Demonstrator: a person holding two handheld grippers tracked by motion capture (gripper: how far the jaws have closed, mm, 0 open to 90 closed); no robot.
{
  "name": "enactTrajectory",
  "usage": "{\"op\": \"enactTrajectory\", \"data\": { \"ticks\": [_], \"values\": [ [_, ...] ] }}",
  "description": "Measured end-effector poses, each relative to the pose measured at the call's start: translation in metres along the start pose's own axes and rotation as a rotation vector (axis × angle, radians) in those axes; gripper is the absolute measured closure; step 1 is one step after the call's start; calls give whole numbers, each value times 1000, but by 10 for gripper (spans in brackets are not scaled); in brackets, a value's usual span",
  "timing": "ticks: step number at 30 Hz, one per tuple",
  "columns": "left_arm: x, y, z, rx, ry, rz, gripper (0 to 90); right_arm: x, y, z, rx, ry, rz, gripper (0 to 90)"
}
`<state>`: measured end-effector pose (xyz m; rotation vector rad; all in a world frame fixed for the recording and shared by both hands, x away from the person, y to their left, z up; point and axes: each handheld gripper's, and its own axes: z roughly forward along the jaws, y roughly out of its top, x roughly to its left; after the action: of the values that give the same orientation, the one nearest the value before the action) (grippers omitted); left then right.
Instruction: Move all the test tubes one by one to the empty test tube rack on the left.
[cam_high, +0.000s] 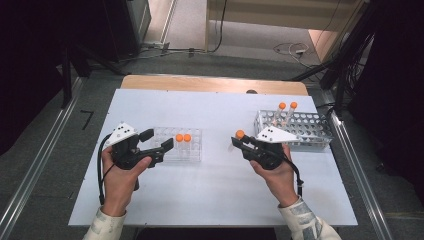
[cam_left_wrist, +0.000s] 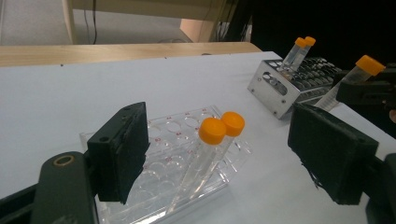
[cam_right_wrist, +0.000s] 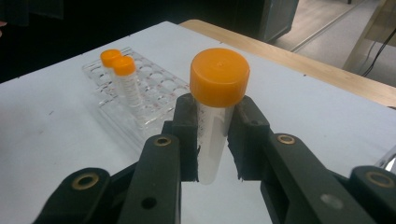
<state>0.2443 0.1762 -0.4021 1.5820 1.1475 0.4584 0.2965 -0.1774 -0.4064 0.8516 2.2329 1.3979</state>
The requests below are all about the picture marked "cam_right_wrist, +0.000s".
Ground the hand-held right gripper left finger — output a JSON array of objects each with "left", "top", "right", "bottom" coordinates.
[{"left": 118, "top": 92, "right": 201, "bottom": 224}]

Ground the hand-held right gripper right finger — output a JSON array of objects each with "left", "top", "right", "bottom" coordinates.
[{"left": 227, "top": 94, "right": 375, "bottom": 224}]

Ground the clear plastic tube rack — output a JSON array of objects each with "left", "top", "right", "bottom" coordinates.
[{"left": 81, "top": 46, "right": 191, "bottom": 151}]

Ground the orange-capped test tube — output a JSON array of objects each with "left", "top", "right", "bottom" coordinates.
[
  {"left": 110, "top": 55, "right": 148, "bottom": 108},
  {"left": 189, "top": 47, "right": 251, "bottom": 186},
  {"left": 99, "top": 49, "right": 125, "bottom": 94}
]

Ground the beige wooden shelf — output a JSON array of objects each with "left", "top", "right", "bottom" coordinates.
[{"left": 342, "top": 0, "right": 396, "bottom": 73}]

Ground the dark grey cabinet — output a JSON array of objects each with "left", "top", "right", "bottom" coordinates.
[{"left": 257, "top": 0, "right": 300, "bottom": 44}]

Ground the black hanging cable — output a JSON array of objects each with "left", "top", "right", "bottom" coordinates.
[{"left": 360, "top": 27, "right": 396, "bottom": 77}]

